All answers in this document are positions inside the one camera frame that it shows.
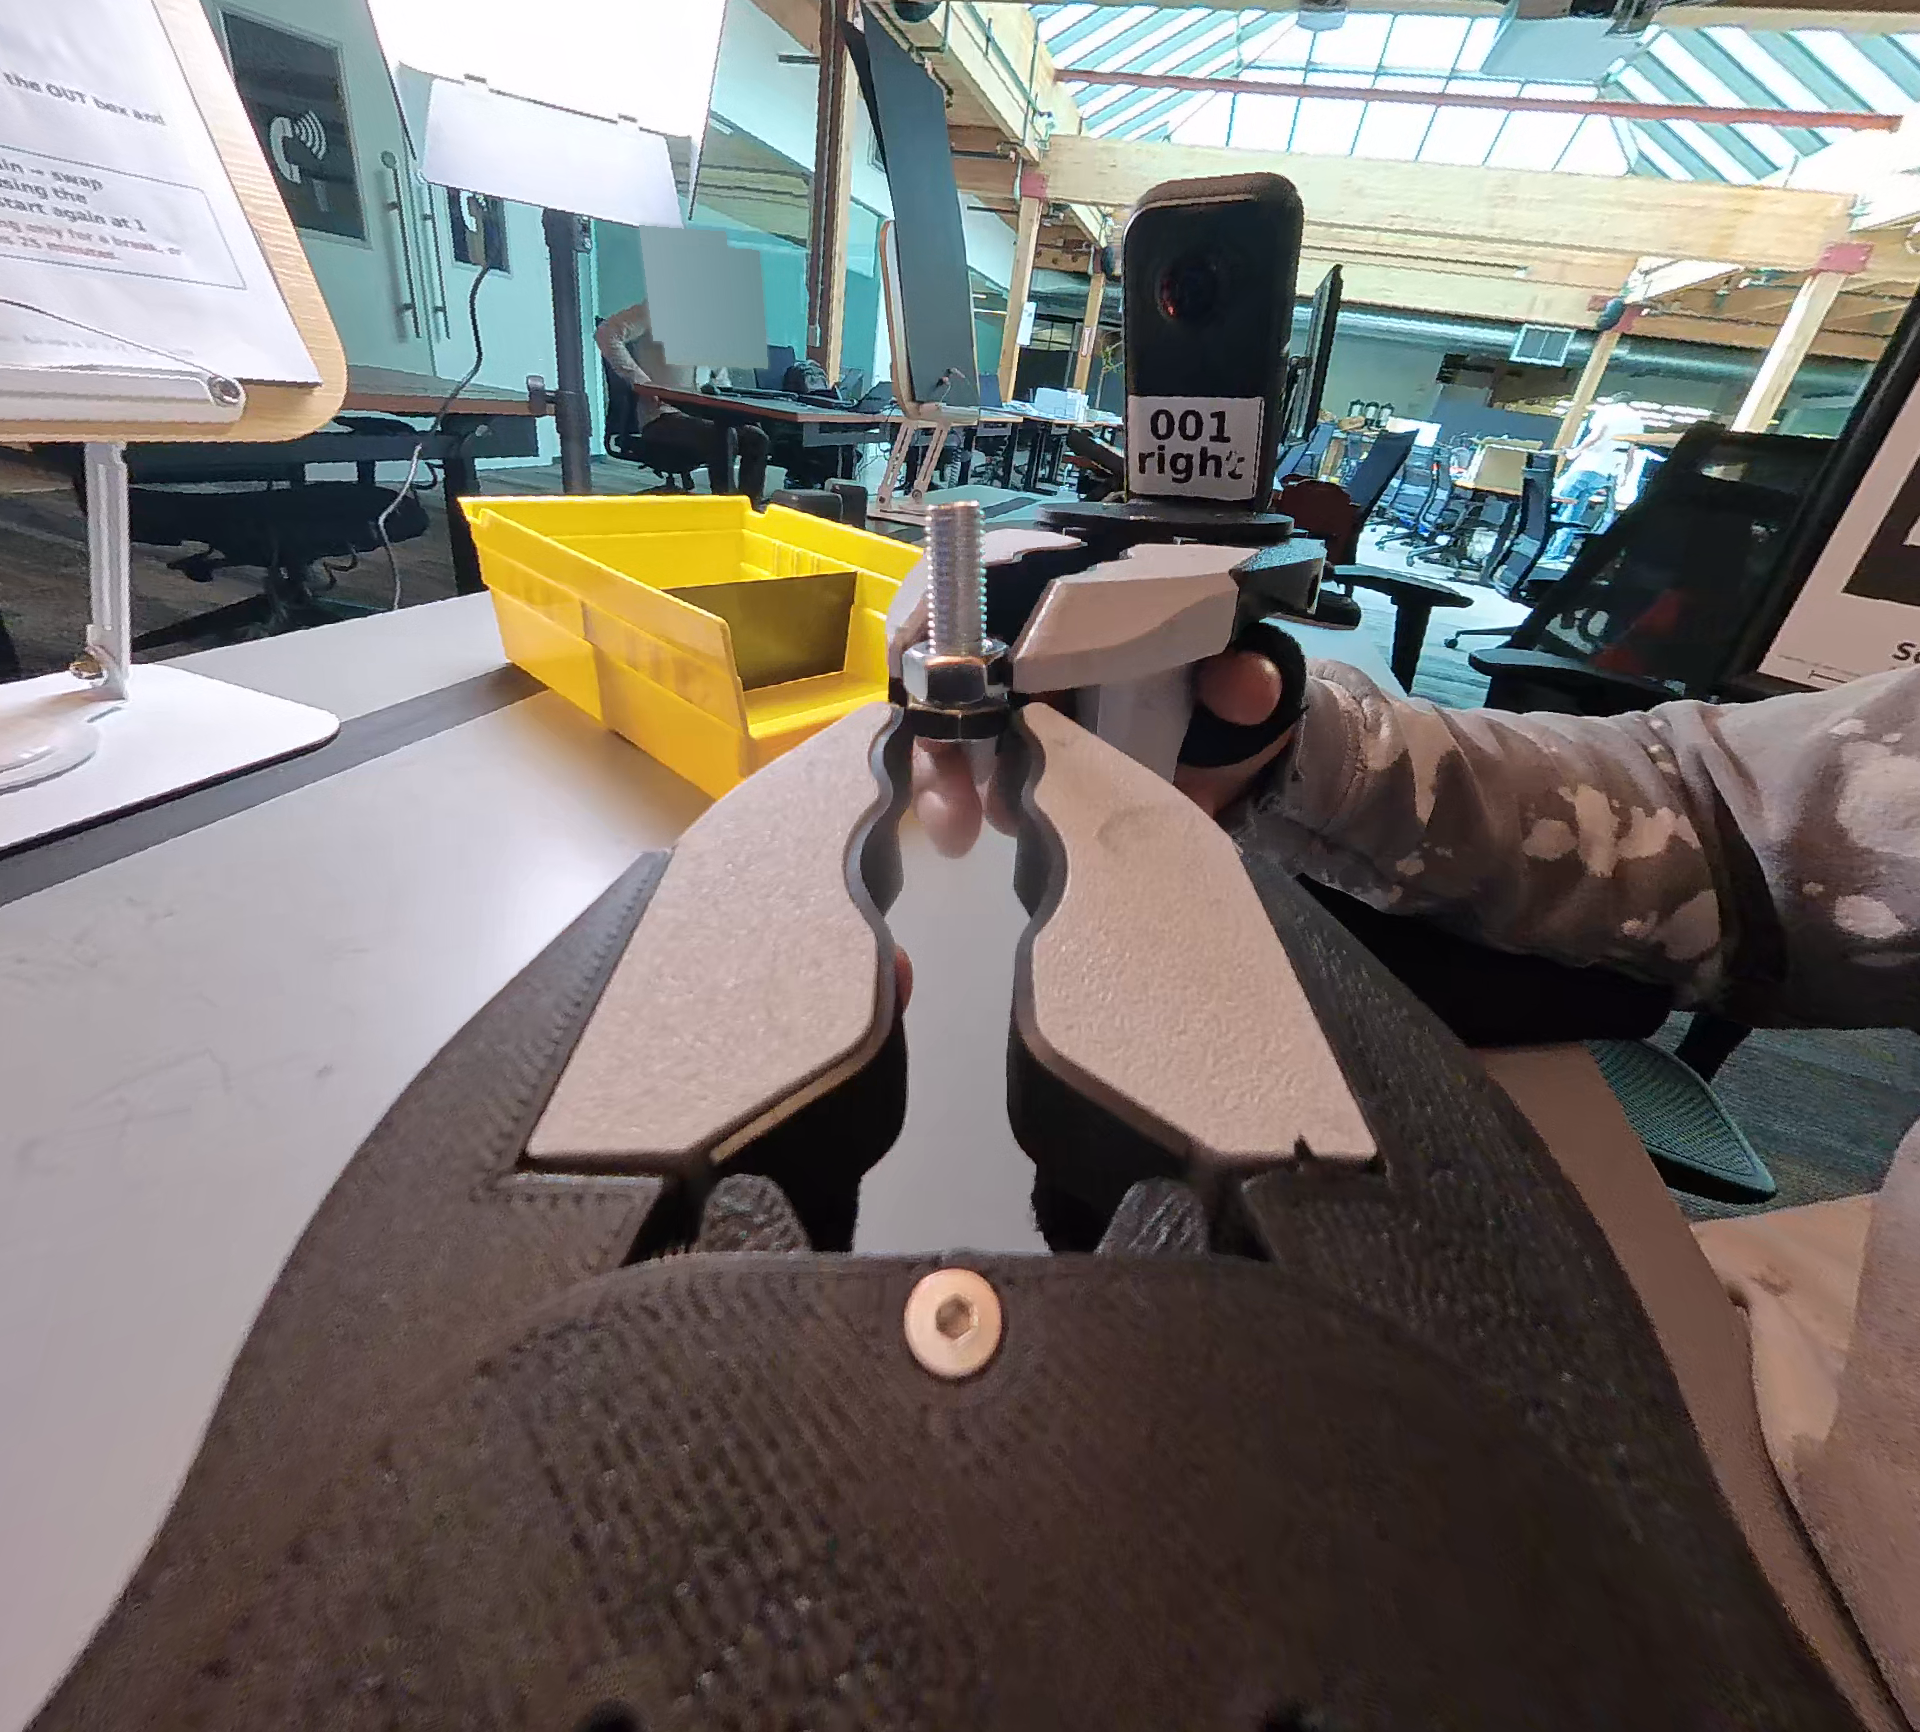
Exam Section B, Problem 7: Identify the black bin divider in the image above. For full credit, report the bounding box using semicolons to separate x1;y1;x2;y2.
655;568;861;690

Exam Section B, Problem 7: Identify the steel hex bolt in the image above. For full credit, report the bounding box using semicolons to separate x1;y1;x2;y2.
896;500;1013;733

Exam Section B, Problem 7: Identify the instruction sheet on stand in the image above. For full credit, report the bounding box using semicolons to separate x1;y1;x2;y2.
0;0;350;856

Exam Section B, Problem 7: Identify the printed instruction sheet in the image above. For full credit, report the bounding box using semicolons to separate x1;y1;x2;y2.
0;0;324;390

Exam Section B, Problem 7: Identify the black framed marker sign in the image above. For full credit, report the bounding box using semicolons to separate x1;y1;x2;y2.
1755;298;1920;696

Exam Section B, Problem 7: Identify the person's grey spattered sweatshirt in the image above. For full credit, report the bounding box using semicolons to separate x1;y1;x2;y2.
1686;1132;1920;1732

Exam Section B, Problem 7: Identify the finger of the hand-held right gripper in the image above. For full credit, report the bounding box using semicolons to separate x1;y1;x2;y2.
1010;553;1247;715
884;527;1086;688

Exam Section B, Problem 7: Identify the person's right hand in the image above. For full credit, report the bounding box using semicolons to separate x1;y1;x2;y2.
912;648;1293;860

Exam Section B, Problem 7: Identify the light panel on black pole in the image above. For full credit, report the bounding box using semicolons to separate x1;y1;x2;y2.
419;79;688;506

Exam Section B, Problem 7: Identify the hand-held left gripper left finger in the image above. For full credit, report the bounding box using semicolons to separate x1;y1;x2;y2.
522;709;909;1216

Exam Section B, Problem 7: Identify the person's right forearm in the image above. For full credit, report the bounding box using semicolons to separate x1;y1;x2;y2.
1281;659;1920;1031

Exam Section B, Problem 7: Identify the yellow plastic bin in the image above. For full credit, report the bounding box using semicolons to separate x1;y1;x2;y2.
456;495;930;801

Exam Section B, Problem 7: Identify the black chair armrest pad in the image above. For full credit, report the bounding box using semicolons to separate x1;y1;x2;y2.
1307;877;1778;1200

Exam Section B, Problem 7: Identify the ceiling projector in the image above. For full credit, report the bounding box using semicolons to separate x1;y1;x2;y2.
1480;0;1670;86

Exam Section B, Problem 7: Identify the tall black monitor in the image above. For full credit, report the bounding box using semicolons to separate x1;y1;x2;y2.
1287;260;1348;451

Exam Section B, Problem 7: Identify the black mesh office chair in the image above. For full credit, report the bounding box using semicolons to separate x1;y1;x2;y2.
1470;418;1845;715

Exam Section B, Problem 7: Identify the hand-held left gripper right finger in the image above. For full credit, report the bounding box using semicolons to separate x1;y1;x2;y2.
1010;703;1384;1216

